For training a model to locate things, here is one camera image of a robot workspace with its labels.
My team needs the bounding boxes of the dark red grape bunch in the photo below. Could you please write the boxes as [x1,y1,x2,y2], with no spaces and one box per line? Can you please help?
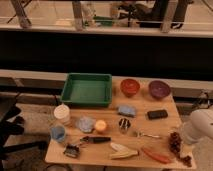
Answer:
[169,132,192,167]

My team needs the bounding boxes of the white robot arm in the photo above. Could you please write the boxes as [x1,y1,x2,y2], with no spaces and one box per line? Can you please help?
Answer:
[179,109,213,145]

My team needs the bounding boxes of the small orange cup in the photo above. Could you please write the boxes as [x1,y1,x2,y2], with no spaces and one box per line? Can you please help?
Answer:
[94,120,107,133]

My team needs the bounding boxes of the white paper cup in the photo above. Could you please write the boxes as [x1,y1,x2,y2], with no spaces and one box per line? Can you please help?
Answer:
[53,104,70,125]

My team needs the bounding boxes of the blue plastic cup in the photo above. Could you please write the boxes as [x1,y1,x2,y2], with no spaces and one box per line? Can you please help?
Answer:
[50,125,66,143]

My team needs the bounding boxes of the black rectangular block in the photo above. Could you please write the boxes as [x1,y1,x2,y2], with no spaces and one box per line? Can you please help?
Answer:
[147,110,168,120]

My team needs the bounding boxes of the metal spoon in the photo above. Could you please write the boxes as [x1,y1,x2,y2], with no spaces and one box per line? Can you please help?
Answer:
[136,132,161,139]

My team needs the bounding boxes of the purple bowl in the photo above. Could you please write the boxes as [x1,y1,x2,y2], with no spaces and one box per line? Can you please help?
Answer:
[148,80,171,100]

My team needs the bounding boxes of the blue sponge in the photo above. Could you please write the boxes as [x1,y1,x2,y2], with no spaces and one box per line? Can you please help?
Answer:
[118,105,136,117]

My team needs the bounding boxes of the yellow toy corn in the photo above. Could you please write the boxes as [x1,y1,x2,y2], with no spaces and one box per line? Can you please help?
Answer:
[109,142,139,159]

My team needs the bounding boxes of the red bowl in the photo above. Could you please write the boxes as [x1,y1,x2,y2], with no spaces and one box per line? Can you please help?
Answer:
[120,79,140,97]

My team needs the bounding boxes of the black binder clip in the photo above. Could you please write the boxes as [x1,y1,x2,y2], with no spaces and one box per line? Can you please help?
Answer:
[64,145,80,158]

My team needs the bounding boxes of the green plastic tray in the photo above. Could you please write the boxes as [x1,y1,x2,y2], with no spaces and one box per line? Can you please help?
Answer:
[61,73,112,107]

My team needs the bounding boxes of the black chair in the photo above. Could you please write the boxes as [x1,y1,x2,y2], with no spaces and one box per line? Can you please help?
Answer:
[0,98,47,171]

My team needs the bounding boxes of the black handled tool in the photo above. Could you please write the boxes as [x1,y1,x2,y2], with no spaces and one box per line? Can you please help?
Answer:
[80,136,111,144]

